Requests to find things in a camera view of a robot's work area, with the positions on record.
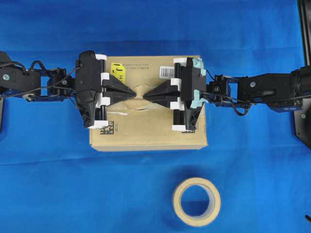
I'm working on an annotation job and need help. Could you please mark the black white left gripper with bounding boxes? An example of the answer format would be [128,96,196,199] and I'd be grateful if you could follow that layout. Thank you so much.
[74,50,136,129]

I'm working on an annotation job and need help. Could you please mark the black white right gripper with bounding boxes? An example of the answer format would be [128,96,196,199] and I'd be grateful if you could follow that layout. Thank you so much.
[143,57,207,132]

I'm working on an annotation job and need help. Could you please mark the beige masking tape strip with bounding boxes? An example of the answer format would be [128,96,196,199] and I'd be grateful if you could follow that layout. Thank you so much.
[124,84,160,110]

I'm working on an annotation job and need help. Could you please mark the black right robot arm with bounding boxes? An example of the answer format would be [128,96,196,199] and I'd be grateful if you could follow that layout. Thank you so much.
[143,57,311,132]

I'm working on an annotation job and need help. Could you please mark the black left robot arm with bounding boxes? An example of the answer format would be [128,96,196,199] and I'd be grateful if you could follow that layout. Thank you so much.
[0,50,136,129]

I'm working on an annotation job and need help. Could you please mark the brown cardboard box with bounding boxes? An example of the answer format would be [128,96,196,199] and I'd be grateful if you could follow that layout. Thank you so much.
[89,56,207,151]

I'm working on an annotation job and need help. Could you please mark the beige masking tape roll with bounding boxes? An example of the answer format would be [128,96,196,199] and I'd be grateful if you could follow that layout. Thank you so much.
[172,177,221,227]

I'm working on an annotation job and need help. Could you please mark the blue table cloth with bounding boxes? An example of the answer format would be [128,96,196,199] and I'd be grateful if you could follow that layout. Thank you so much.
[0,0,311,233]

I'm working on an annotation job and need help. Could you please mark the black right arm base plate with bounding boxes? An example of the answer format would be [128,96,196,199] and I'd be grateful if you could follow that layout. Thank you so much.
[294,98,311,149]

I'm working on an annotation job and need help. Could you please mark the black aluminium frame rail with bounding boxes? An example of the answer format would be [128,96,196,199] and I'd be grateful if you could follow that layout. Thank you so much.
[297,0,311,66]

